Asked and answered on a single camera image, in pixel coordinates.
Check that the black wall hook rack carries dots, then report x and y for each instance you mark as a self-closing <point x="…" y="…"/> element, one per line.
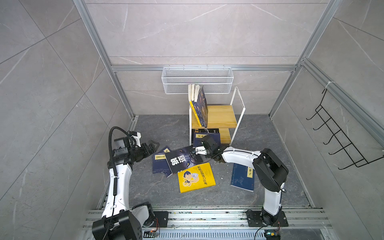
<point x="340" y="137"/>

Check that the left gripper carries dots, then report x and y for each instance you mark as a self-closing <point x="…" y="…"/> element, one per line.
<point x="151" y="150"/>

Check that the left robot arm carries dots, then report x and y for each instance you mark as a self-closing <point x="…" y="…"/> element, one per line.
<point x="119" y="221"/>

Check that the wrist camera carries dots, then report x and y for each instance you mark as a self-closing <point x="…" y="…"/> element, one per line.
<point x="136" y="136"/>
<point x="200" y="151"/>

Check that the navy book yellow label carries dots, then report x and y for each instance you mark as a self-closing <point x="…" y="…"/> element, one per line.
<point x="200" y="137"/>

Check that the dark blue book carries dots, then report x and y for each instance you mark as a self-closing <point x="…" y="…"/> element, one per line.
<point x="160" y="164"/>

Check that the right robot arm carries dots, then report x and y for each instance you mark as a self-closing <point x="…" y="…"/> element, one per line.
<point x="270" y="170"/>

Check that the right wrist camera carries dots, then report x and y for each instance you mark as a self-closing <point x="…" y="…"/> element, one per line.
<point x="200" y="151"/>

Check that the white wire mesh basket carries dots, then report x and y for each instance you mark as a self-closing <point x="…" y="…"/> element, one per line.
<point x="215" y="80"/>

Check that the yellow cartoon book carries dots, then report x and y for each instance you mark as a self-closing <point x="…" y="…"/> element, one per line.
<point x="196" y="178"/>

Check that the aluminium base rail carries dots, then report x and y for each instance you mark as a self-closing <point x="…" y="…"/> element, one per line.
<point x="238" y="223"/>

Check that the black book lower shelf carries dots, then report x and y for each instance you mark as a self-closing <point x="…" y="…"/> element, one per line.
<point x="205" y="131"/>

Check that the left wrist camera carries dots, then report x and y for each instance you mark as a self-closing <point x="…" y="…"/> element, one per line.
<point x="136" y="136"/>

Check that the wooden two-tier shelf rack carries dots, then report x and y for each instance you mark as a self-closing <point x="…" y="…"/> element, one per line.
<point x="223" y="117"/>

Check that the black book white characters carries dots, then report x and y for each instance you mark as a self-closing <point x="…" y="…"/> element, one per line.
<point x="182" y="159"/>

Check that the blue book yellow label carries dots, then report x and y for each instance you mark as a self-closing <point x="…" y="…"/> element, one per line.
<point x="243" y="177"/>

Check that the purple portrait book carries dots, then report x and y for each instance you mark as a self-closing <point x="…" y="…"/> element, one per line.
<point x="201" y="99"/>
<point x="197" y="107"/>

